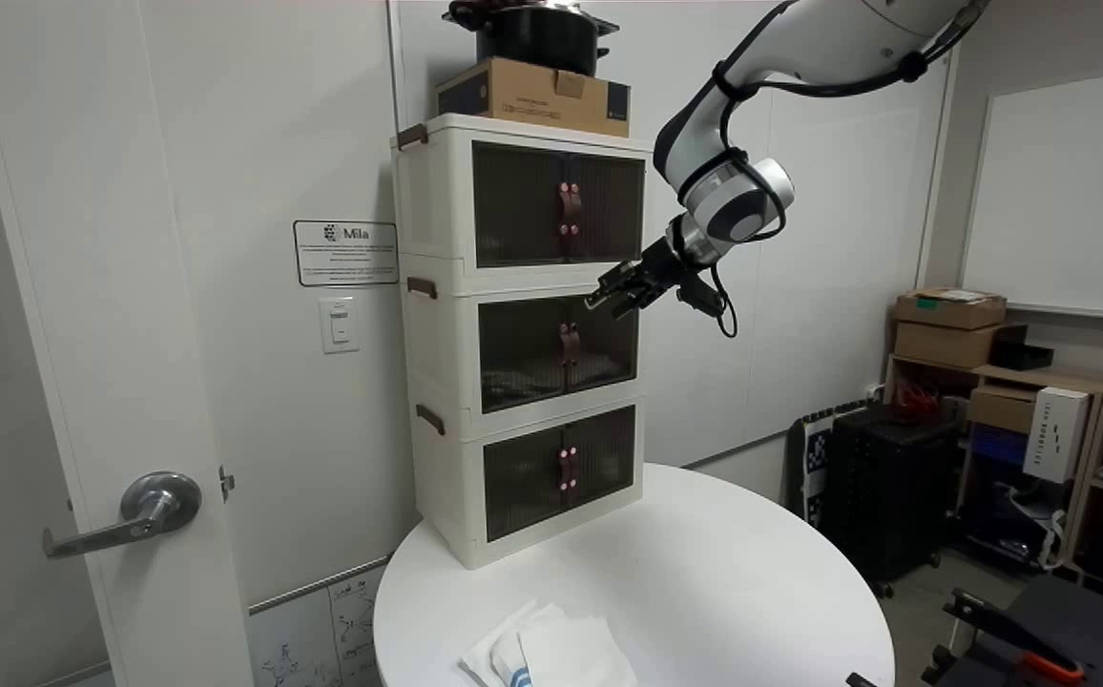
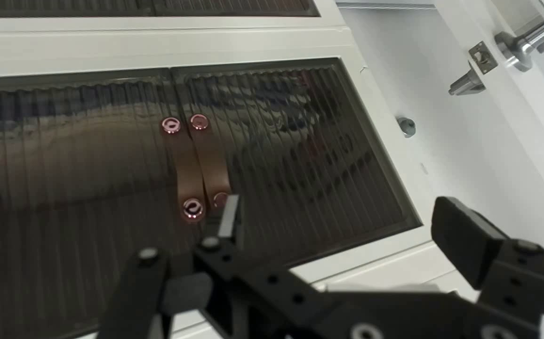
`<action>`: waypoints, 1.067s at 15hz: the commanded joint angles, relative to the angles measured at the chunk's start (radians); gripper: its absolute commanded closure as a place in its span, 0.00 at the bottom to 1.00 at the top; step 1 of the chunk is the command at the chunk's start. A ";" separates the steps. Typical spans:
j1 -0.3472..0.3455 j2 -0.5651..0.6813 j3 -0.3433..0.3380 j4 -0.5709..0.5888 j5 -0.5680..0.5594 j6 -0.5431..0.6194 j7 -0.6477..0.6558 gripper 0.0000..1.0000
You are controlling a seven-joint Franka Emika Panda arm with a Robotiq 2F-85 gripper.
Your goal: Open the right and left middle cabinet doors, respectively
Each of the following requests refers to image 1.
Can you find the cardboard box with black label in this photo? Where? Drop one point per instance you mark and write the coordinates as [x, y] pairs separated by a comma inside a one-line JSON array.
[[523, 95]]

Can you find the plain cardboard box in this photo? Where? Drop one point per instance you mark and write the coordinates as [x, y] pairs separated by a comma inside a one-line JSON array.
[[939, 344]]

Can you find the white wall conduit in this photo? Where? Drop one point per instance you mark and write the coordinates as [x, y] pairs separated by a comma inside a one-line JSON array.
[[390, 63]]

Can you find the white wall sign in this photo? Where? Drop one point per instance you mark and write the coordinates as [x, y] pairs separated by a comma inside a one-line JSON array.
[[345, 251]]

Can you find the small cardboard box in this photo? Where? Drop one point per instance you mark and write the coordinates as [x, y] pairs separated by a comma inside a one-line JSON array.
[[1002, 405]]

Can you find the black equipment with red tool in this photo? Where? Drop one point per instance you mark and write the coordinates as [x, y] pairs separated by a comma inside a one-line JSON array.
[[1059, 623]]

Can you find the flat cardboard box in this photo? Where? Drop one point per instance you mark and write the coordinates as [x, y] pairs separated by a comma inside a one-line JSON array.
[[952, 311]]

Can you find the silver door latch plate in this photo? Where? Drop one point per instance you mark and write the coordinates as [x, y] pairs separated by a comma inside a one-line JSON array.
[[227, 483]]

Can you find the black and white frame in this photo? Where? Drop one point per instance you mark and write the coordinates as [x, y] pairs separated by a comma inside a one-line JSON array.
[[808, 460]]

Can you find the white door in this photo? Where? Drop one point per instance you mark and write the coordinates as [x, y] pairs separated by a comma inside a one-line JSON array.
[[106, 251]]

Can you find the white light switch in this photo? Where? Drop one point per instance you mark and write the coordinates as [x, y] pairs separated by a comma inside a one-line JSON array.
[[340, 325]]

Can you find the white whiteboard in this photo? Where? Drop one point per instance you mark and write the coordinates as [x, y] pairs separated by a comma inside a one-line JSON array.
[[1059, 202]]

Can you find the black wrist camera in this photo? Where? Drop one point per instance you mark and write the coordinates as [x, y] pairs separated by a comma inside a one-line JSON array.
[[702, 296]]

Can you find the white product box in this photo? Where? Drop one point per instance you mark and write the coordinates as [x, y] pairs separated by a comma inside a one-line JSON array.
[[1055, 431]]

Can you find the small black device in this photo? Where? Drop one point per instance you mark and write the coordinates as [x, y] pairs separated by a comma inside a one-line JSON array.
[[1022, 348]]

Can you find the black cooking pot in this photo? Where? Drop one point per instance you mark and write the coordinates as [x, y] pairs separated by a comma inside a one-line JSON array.
[[537, 31]]

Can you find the white stacked storage cabinet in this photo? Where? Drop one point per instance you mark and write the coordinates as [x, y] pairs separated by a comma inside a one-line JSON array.
[[441, 383]]

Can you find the black equipment case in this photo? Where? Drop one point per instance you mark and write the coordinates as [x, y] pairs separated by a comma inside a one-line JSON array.
[[889, 498]]

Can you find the small black table object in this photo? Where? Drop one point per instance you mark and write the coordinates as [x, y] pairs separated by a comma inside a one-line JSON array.
[[862, 680]]

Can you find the folded white towel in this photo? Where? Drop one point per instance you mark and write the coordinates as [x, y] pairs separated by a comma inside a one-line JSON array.
[[554, 650]]

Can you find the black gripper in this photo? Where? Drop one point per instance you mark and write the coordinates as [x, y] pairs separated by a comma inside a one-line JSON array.
[[667, 265]]

